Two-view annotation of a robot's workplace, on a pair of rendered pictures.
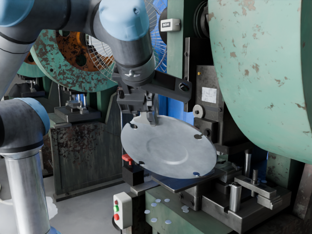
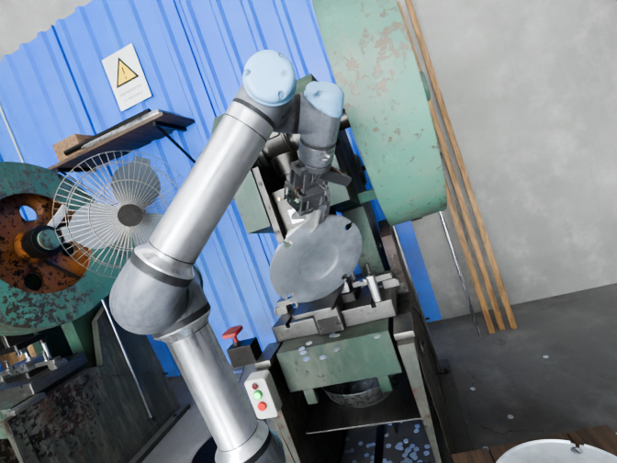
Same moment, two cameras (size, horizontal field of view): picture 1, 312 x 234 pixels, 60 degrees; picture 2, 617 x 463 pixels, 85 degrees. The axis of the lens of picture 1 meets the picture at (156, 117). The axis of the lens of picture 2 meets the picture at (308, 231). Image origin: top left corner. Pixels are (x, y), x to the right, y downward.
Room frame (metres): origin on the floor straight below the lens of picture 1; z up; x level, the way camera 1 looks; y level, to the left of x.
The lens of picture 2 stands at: (0.01, 0.54, 1.11)
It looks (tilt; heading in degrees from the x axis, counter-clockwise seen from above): 5 degrees down; 322
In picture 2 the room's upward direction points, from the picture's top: 19 degrees counter-clockwise
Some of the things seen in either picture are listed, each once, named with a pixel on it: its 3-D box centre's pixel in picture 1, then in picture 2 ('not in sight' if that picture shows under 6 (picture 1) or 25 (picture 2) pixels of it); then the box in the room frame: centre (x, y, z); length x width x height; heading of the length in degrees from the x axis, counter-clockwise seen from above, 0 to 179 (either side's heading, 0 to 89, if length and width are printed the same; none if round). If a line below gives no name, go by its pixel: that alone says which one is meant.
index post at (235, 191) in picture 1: (235, 196); (373, 287); (0.81, -0.26, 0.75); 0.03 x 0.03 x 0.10; 36
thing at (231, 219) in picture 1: (219, 186); (337, 305); (1.03, -0.26, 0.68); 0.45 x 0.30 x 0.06; 36
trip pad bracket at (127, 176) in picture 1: (133, 185); (250, 366); (1.15, 0.11, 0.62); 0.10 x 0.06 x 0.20; 36
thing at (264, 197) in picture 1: (256, 183); (373, 275); (0.89, -0.36, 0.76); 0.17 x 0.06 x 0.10; 36
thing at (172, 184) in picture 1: (188, 188); (325, 313); (0.93, -0.12, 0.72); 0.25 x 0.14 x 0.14; 126
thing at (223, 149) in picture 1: (222, 143); not in sight; (1.03, -0.27, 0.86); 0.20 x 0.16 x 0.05; 36
